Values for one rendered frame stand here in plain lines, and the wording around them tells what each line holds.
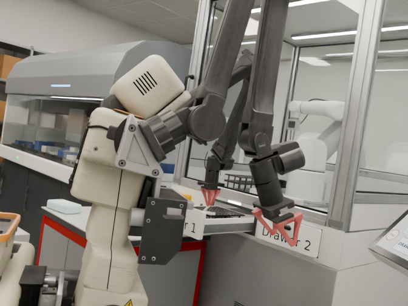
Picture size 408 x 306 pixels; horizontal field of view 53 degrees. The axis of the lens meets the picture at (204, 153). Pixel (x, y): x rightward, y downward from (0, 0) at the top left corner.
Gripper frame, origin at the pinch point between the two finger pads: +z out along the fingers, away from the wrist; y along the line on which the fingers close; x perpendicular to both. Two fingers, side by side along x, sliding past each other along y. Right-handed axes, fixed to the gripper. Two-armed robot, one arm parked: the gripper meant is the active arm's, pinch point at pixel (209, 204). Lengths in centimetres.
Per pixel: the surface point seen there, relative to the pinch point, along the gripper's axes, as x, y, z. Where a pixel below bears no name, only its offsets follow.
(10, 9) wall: -419, -17, -154
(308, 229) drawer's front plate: 34.4, -22.3, 3.5
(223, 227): 7.3, -2.7, 8.5
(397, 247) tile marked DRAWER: 79, 2, -5
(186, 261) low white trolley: -17.3, -5.7, 31.0
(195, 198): -33.0, -20.0, 4.3
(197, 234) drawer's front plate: 8.4, 11.6, 9.7
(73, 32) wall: -430, -100, -147
